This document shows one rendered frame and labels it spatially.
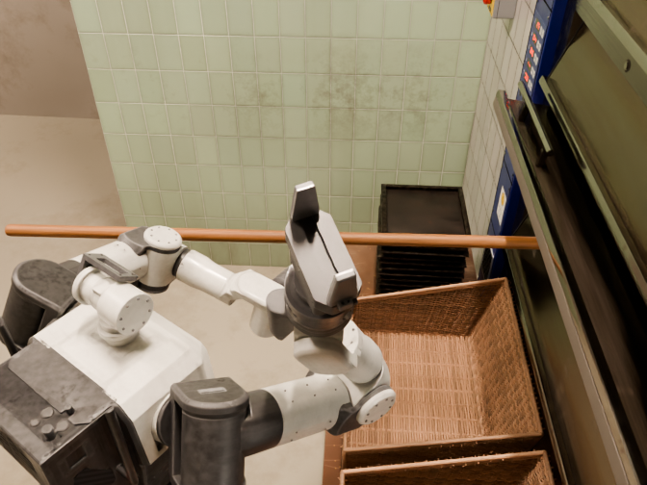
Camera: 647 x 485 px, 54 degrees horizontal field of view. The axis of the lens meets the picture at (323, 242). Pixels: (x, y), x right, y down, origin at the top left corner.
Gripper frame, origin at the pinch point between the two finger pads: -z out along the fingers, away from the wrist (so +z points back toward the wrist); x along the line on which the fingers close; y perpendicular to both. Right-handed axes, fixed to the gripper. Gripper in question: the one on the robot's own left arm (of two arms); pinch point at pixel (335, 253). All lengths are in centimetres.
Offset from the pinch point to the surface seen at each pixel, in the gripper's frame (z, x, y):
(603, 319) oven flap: 8, -21, 59
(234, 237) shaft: 10.6, -0.9, -21.9
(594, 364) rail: 20, -24, 61
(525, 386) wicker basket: -21, 36, 45
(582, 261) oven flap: -5, -21, 51
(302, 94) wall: -95, 23, -88
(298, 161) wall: -93, 55, -90
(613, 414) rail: 27, -24, 66
